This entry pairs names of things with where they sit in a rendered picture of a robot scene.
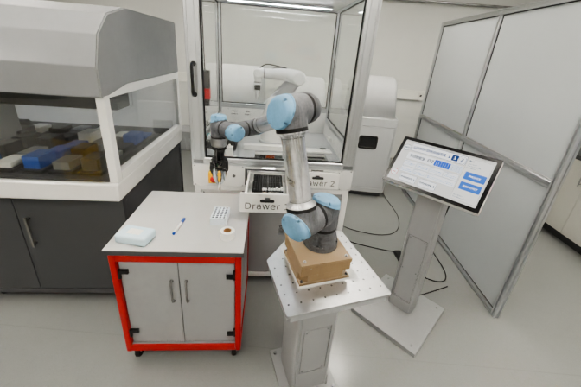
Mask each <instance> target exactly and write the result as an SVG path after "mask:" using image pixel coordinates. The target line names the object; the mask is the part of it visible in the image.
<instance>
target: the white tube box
mask: <svg viewBox="0 0 581 387"><path fill-rule="evenodd" d="M229 215H230V207H228V209H226V208H225V207H223V206H215V207H214V210H213V212H212V215H211V217H210V225H227V221H228V218H229Z"/></svg>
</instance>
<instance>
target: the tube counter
mask: <svg viewBox="0 0 581 387"><path fill-rule="evenodd" d="M426 164H429V165H432V166H435V167H438V168H443V169H446V170H449V171H452V172H455V173H458V174H461V172H462V170H463V167H462V166H458V165H456V164H452V163H449V162H444V161H440V160H438V159H434V158H431V157H429V158H428V160H427V161H426Z"/></svg>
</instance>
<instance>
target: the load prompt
mask: <svg viewBox="0 0 581 387"><path fill-rule="evenodd" d="M411 150H412V151H416V152H418V153H422V154H425V155H431V156H434V157H437V158H440V159H444V160H446V161H450V162H455V163H458V164H462V165H465V163H466V161H467V160H468V157H467V156H463V155H458V154H454V153H450V152H447V151H444V150H441V149H434V148H432V147H428V146H424V145H421V144H417V143H414V144H413V145H412V148H411Z"/></svg>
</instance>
